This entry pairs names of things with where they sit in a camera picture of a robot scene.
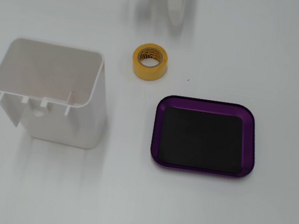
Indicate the yellow tape roll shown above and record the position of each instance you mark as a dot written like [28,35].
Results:
[149,74]

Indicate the purple metal tray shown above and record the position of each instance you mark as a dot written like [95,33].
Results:
[250,138]

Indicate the white plastic box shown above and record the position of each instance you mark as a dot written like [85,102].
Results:
[60,70]

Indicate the black tray mat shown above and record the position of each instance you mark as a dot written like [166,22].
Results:
[201,142]

